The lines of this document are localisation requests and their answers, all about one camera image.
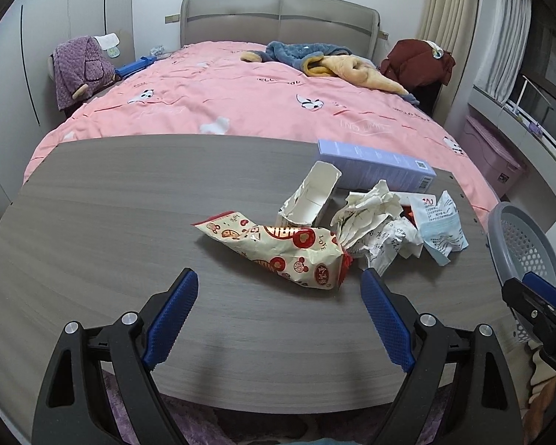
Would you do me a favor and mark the pink plastic storage box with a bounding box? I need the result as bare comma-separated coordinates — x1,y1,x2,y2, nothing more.
463,113,525,191

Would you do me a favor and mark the white window ledge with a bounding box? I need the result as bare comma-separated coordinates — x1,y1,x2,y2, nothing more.
468,84,556,211

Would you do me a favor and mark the lavender cardboard box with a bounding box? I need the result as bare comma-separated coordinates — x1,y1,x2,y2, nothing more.
316,138,437,193

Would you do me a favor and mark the grey perforated plastic basket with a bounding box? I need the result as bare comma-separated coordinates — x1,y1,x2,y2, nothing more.
486,201,556,345

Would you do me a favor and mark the purple fluffy rug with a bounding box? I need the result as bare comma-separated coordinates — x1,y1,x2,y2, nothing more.
97,371,446,445

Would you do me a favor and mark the white window railing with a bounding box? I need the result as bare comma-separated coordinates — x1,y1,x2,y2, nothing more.
507,74,555,126

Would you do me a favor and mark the white wardrobe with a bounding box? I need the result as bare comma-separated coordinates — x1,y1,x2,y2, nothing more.
0,0,135,223

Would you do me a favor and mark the white paper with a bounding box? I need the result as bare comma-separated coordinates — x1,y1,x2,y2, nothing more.
330,180,424,272

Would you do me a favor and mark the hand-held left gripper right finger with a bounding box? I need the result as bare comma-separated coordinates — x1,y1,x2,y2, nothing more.
360,268,524,445

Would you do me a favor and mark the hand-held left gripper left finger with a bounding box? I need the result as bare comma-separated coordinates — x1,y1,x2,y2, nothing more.
32,268,200,445

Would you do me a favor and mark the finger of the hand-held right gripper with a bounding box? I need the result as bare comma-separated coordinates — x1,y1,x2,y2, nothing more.
501,278,556,334
521,271,556,310

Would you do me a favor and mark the brown coat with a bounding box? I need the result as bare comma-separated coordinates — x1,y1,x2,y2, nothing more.
380,39,456,89

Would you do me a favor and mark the red patterned snack bag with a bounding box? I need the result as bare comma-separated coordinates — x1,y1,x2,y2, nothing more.
191,210,354,290

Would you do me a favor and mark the blue and yellow fleece robe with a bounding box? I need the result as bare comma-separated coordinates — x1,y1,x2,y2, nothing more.
240,41,411,98

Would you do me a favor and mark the beige curtain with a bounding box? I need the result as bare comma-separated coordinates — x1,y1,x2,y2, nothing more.
417,0,480,52

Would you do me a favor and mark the pink bed with headboard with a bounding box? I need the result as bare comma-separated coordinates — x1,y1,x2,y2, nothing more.
23,42,499,216

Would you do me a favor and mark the purple fleece garment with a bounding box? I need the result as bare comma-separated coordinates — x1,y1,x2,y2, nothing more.
53,36,119,112

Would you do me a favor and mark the black chair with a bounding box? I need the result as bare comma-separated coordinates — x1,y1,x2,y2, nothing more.
410,79,446,116

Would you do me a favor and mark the blue plastic box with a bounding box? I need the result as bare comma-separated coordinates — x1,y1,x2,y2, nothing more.
116,56,156,77

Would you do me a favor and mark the torn white carton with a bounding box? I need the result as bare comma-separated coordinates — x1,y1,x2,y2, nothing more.
277,161,342,229

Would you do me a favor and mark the white sheer curtain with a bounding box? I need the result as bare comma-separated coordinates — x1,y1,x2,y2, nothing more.
479,0,532,103

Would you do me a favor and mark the white and blue packet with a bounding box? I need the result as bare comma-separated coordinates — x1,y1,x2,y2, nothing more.
407,190,470,266

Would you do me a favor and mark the grey bed headboard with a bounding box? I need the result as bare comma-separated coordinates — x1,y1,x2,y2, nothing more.
180,0,383,56

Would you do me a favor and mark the beige cloth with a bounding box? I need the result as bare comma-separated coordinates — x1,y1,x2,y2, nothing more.
521,340,556,427

